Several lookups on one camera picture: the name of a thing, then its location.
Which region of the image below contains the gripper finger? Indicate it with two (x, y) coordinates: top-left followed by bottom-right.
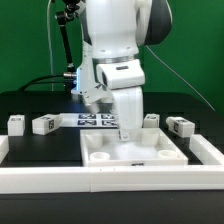
(119, 129), (129, 141)

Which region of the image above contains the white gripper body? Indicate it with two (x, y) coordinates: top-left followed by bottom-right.
(112, 86), (143, 130)

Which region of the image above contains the white square tabletop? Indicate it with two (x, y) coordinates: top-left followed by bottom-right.
(80, 128), (188, 167)

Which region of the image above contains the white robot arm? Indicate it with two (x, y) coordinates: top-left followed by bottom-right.
(71, 0), (172, 141)

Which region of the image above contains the white sheet with tags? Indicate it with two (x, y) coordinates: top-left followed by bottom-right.
(60, 113), (116, 128)

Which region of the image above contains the white obstacle fence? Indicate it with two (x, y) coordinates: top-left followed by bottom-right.
(0, 135), (224, 194)

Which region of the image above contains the grey cable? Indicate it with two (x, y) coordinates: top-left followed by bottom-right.
(145, 45), (216, 112)

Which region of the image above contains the black cable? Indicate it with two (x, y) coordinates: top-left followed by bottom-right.
(18, 74), (68, 92)

